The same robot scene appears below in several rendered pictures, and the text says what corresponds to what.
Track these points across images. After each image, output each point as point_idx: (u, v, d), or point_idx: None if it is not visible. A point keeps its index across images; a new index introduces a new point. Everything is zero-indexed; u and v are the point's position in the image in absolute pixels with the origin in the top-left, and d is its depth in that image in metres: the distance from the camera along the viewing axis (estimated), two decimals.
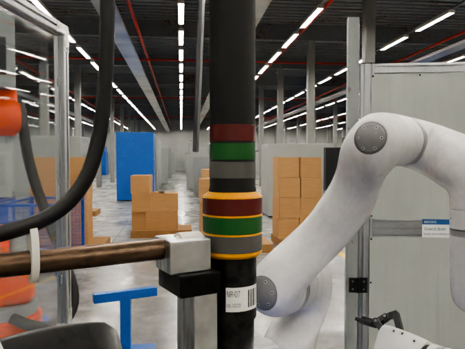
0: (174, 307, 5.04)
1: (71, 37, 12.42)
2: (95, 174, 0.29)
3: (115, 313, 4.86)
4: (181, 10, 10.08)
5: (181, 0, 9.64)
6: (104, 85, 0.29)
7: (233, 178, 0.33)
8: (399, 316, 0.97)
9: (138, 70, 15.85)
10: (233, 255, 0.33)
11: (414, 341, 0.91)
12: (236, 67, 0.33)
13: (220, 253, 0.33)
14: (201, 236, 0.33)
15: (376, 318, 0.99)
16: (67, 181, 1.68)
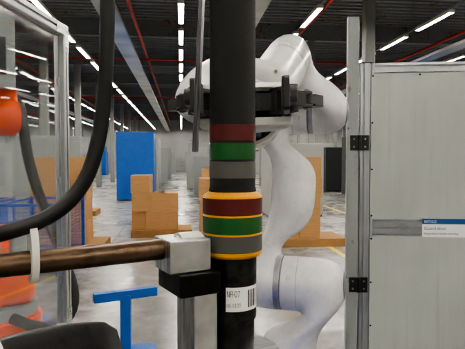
0: (174, 307, 5.04)
1: (71, 37, 12.42)
2: (95, 174, 0.29)
3: (115, 313, 4.86)
4: (181, 10, 10.08)
5: (181, 0, 9.64)
6: (104, 85, 0.29)
7: (233, 178, 0.33)
8: None
9: None
10: (233, 255, 0.33)
11: None
12: (236, 67, 0.33)
13: (220, 253, 0.33)
14: (201, 236, 0.33)
15: (188, 88, 0.48)
16: (67, 180, 1.68)
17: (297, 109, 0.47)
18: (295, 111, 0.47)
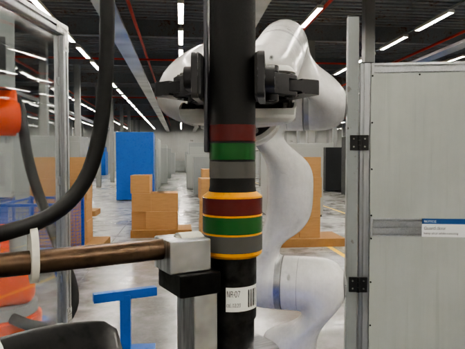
0: (174, 307, 5.04)
1: (71, 37, 12.42)
2: (95, 174, 0.29)
3: (115, 313, 4.86)
4: (181, 10, 10.08)
5: (181, 0, 9.64)
6: (104, 85, 0.29)
7: (233, 178, 0.33)
8: (163, 91, 0.41)
9: None
10: (233, 255, 0.33)
11: None
12: (236, 67, 0.33)
13: (220, 253, 0.33)
14: (201, 236, 0.33)
15: None
16: (67, 180, 1.68)
17: (273, 97, 0.36)
18: (271, 100, 0.36)
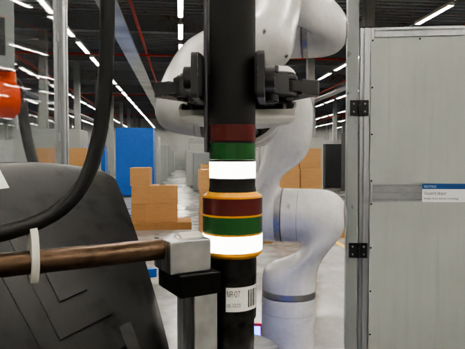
0: None
1: (70, 31, 12.41)
2: (95, 174, 0.29)
3: None
4: None
5: None
6: (104, 85, 0.29)
7: (233, 178, 0.33)
8: (163, 91, 0.41)
9: (138, 66, 15.84)
10: (233, 255, 0.33)
11: None
12: (236, 67, 0.33)
13: (220, 253, 0.33)
14: (201, 236, 0.33)
15: None
16: (66, 137, 1.68)
17: (273, 97, 0.36)
18: (271, 100, 0.36)
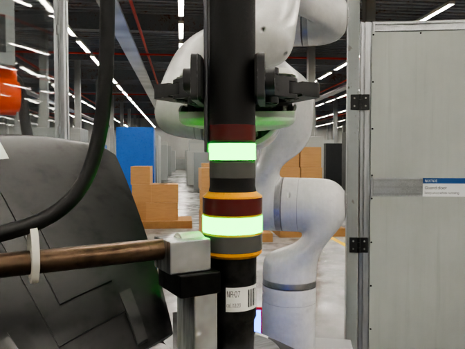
0: None
1: (71, 30, 12.41)
2: (95, 174, 0.29)
3: None
4: (181, 1, 10.07)
5: None
6: (104, 85, 0.29)
7: (233, 178, 0.33)
8: (162, 93, 0.41)
9: (138, 65, 15.84)
10: (233, 255, 0.33)
11: None
12: (236, 67, 0.33)
13: (220, 253, 0.33)
14: (201, 236, 0.33)
15: None
16: (66, 130, 1.68)
17: (273, 99, 0.36)
18: (271, 102, 0.36)
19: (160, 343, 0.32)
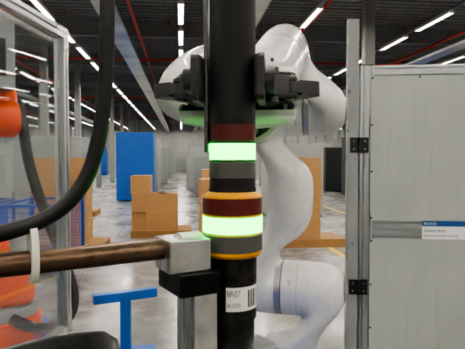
0: (174, 308, 5.04)
1: (71, 37, 12.42)
2: (95, 174, 0.29)
3: (115, 314, 4.86)
4: (181, 10, 10.08)
5: (181, 0, 9.64)
6: (104, 85, 0.29)
7: (233, 178, 0.33)
8: (163, 92, 0.41)
9: (138, 70, 15.85)
10: (233, 255, 0.33)
11: None
12: (236, 67, 0.33)
13: (220, 253, 0.33)
14: (201, 236, 0.33)
15: (189, 68, 0.37)
16: (67, 183, 1.69)
17: (274, 98, 0.36)
18: (271, 101, 0.36)
19: None
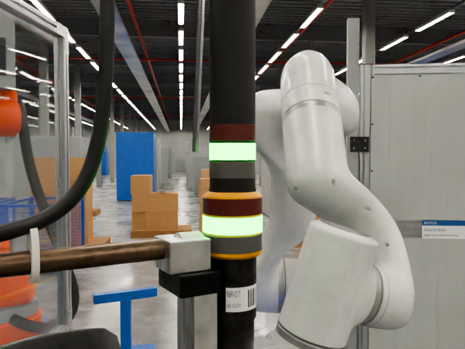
0: (174, 308, 5.04)
1: (71, 37, 12.42)
2: (95, 174, 0.29)
3: (115, 314, 4.86)
4: None
5: (181, 0, 9.64)
6: (104, 85, 0.29)
7: (233, 178, 0.33)
8: None
9: (138, 70, 15.85)
10: (233, 255, 0.33)
11: None
12: (236, 67, 0.33)
13: (220, 253, 0.33)
14: (201, 236, 0.33)
15: None
16: (67, 182, 1.69)
17: None
18: None
19: None
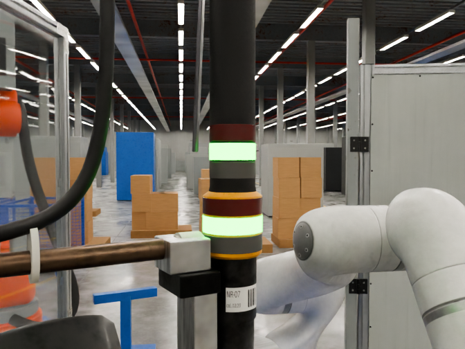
0: (174, 308, 5.04)
1: (71, 37, 12.42)
2: (95, 174, 0.29)
3: (115, 314, 4.86)
4: None
5: (181, 0, 9.64)
6: (104, 85, 0.29)
7: (233, 178, 0.33)
8: None
9: (138, 70, 15.85)
10: (233, 255, 0.33)
11: None
12: (236, 67, 0.33)
13: (220, 253, 0.33)
14: (201, 236, 0.33)
15: None
16: (67, 182, 1.69)
17: None
18: None
19: None
